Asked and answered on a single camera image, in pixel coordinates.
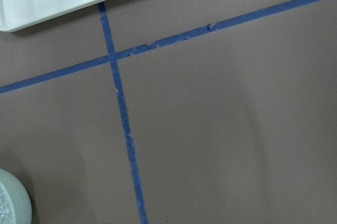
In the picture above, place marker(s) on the green bowl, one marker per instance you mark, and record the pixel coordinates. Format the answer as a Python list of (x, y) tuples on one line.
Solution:
[(18, 198)]

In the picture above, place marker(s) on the clear ice cubes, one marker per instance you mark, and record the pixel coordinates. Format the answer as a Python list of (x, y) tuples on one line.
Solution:
[(5, 209)]

